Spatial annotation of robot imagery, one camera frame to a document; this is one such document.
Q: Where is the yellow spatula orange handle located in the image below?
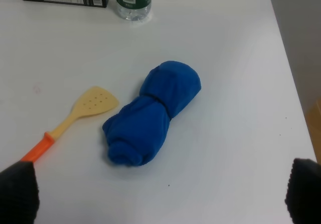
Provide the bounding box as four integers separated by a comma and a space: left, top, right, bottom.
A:
21, 86, 119, 163

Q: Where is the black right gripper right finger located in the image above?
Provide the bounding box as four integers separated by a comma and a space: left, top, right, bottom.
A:
285, 158, 320, 224

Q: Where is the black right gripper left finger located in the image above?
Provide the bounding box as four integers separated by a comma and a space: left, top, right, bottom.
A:
1, 161, 40, 223

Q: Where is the blue cloth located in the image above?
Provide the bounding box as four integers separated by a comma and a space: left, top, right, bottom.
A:
102, 61, 201, 167

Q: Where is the clear water bottle green label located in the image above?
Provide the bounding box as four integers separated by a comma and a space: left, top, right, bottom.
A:
116, 0, 151, 21

